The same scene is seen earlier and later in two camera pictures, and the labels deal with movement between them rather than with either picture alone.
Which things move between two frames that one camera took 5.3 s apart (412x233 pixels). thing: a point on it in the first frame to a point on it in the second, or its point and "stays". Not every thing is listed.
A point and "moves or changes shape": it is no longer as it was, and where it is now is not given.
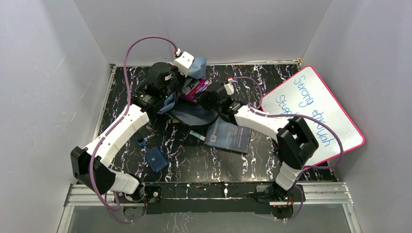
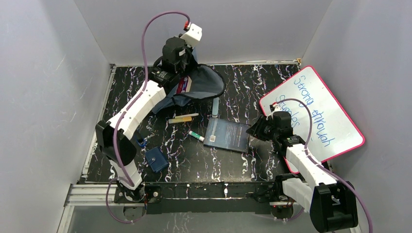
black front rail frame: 216,197 stays
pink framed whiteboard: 306,92 stays
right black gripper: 202,98 to 256,129
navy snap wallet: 156,159 stays
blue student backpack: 187,112 moves or changes shape
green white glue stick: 197,135 stays
